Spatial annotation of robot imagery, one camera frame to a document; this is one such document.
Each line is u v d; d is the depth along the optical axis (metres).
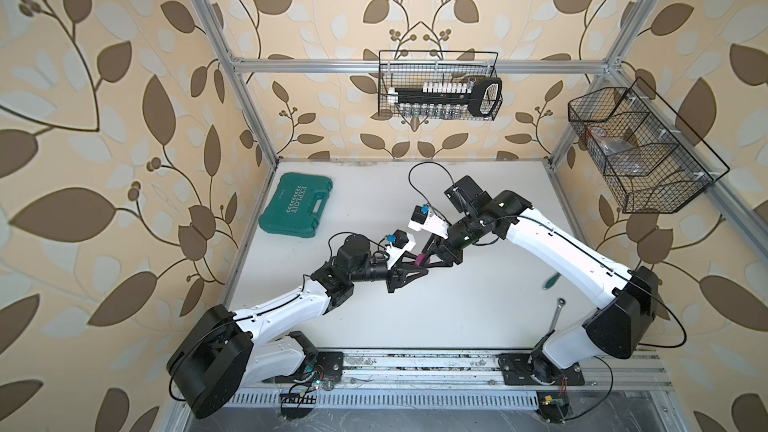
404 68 0.91
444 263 0.64
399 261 0.66
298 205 1.02
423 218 0.63
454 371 0.75
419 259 0.71
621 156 0.70
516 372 0.73
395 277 0.65
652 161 0.73
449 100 0.86
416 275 0.71
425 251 0.73
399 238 0.65
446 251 0.62
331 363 0.75
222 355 0.41
